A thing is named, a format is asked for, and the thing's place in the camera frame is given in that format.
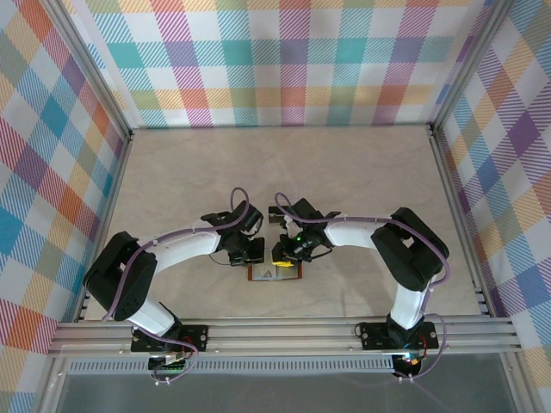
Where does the brown leather card holder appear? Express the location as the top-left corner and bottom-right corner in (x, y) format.
(246, 262), (304, 284)

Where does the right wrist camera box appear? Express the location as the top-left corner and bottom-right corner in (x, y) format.
(267, 205), (298, 231)

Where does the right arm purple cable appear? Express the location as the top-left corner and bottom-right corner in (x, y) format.
(274, 191), (453, 384)

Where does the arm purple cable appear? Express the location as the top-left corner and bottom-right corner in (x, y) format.
(274, 191), (453, 384)
(101, 187), (253, 386)

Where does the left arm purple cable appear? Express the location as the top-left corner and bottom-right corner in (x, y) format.
(101, 187), (253, 386)

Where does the aluminium mounting rail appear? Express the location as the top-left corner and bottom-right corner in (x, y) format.
(46, 317), (523, 357)

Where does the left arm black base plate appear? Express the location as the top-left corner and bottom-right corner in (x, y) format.
(130, 324), (211, 354)

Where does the grey slotted cable duct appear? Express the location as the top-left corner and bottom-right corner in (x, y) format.
(67, 359), (396, 376)

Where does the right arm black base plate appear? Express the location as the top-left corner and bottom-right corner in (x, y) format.
(359, 321), (441, 352)

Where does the aluminium side rail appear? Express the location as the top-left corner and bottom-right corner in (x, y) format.
(73, 128), (135, 324)
(428, 124), (496, 319)

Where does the aluminium frame post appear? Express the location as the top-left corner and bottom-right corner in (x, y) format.
(45, 0), (133, 141)
(428, 0), (516, 137)

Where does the aluminium frame leg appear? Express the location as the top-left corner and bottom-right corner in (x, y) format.
(501, 350), (537, 413)
(37, 354), (70, 413)

